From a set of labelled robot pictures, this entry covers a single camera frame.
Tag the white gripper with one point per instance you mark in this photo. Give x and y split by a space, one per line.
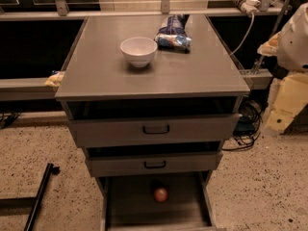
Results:
294 45

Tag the red apple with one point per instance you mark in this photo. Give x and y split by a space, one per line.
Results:
160 194

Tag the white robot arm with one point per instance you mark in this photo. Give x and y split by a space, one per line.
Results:
292 50

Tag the grey middle drawer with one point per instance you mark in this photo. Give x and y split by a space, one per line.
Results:
153 164

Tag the grey drawer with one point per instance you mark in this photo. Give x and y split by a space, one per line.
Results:
160 130
153 164
130 204

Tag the grey drawer cabinet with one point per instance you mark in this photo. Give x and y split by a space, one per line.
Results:
100 84

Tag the grey top drawer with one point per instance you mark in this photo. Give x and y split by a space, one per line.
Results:
160 130

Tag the grey bottom drawer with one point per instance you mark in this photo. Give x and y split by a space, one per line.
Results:
130 204

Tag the white power strip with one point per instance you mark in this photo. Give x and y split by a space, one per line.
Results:
249 7

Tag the blue chip bag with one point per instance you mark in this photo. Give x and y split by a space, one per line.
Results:
172 34

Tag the white bowl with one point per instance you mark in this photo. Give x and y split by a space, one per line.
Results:
139 51

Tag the black metal bar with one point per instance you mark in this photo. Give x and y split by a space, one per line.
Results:
50 169

